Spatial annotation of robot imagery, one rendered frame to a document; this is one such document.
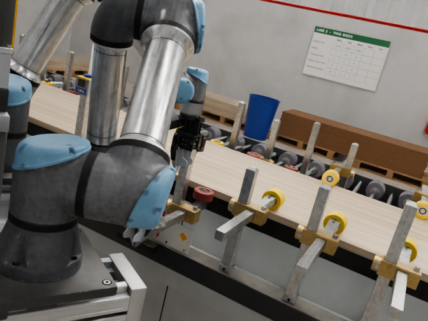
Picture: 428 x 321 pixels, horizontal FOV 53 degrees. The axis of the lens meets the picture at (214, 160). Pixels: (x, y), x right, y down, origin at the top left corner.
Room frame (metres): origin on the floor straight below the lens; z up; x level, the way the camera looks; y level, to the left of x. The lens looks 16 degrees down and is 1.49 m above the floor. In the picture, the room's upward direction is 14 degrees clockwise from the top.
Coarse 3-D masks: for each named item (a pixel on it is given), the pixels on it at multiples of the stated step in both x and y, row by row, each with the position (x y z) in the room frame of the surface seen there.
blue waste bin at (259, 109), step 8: (256, 96) 7.60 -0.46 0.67; (264, 96) 7.65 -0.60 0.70; (248, 104) 7.34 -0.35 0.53; (256, 104) 7.18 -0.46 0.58; (264, 104) 7.14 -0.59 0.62; (272, 104) 7.18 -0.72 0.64; (248, 112) 7.29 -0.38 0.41; (256, 112) 7.18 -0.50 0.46; (264, 112) 7.16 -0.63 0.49; (272, 112) 7.22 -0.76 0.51; (248, 120) 7.26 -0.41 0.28; (256, 120) 7.18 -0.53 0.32; (264, 120) 7.18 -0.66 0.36; (272, 120) 7.30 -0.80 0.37; (248, 128) 7.24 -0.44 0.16; (256, 128) 7.18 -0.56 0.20; (264, 128) 7.21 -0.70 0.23; (248, 136) 7.23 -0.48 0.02; (256, 136) 7.19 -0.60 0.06; (264, 136) 7.26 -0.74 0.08
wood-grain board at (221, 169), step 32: (32, 96) 2.54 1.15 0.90; (64, 96) 2.76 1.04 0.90; (64, 128) 2.04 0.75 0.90; (224, 160) 2.15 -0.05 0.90; (256, 160) 2.30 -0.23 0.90; (224, 192) 1.67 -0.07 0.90; (256, 192) 1.77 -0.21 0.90; (288, 192) 1.87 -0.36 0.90; (352, 192) 2.13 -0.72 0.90; (288, 224) 1.54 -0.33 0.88; (320, 224) 1.57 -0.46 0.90; (352, 224) 1.66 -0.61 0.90; (384, 224) 1.75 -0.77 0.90; (416, 224) 1.86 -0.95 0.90
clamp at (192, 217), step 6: (168, 204) 1.51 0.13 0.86; (174, 204) 1.50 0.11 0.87; (186, 204) 1.52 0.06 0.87; (168, 210) 1.51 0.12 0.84; (174, 210) 1.50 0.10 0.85; (186, 210) 1.48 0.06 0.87; (192, 210) 1.48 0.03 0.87; (198, 210) 1.49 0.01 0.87; (186, 216) 1.48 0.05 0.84; (192, 216) 1.47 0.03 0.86; (198, 216) 1.50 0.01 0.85; (192, 222) 1.46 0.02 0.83
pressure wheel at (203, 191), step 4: (196, 188) 1.62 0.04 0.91; (200, 188) 1.63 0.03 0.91; (204, 188) 1.65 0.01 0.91; (196, 192) 1.59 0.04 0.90; (200, 192) 1.58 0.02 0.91; (204, 192) 1.60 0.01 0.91; (208, 192) 1.61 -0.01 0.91; (212, 192) 1.62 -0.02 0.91; (196, 196) 1.59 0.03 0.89; (200, 196) 1.58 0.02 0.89; (204, 196) 1.58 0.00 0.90; (208, 196) 1.59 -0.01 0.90; (212, 196) 1.60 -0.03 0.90; (200, 200) 1.58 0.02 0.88; (204, 200) 1.58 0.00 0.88; (208, 200) 1.59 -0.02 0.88
